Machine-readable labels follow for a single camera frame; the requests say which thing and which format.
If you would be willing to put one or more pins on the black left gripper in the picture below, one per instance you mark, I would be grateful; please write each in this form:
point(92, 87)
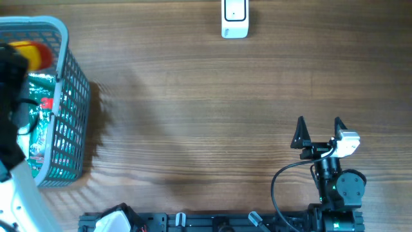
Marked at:
point(13, 65)

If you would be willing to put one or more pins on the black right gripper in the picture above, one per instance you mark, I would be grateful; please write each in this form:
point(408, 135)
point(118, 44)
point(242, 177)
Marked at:
point(301, 140)

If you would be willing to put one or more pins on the red yellow sauce bottle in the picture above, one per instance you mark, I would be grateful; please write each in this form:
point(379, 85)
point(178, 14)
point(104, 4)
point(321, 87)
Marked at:
point(39, 56)

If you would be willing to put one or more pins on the green 3M gloves packet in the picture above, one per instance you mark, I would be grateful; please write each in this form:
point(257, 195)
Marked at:
point(39, 90)

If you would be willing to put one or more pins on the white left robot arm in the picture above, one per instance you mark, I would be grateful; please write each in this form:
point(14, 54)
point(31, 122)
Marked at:
point(22, 206)

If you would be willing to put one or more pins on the white barcode scanner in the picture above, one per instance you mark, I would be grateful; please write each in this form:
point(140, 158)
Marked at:
point(234, 19)

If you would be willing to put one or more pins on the grey plastic shopping basket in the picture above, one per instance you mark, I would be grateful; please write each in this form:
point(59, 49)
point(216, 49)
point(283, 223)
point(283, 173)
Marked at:
point(65, 143)

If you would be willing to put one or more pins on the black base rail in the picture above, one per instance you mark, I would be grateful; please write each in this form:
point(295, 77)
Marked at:
point(209, 222)

